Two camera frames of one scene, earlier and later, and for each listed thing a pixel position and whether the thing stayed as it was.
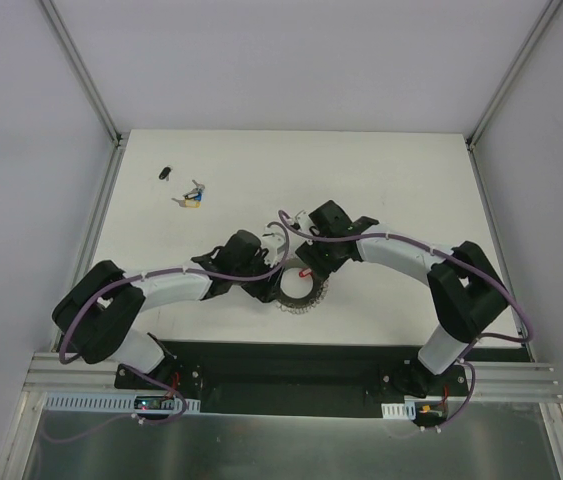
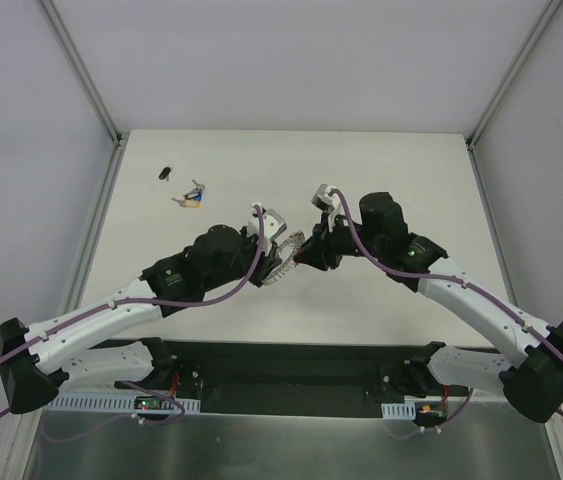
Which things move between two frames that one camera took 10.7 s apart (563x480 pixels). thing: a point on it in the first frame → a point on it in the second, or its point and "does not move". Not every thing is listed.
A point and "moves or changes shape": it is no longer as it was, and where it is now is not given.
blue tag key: [199, 191] does not move
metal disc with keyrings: [303, 304] moves or changes shape
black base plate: [320, 379] does not move
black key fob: [164, 173] does not move
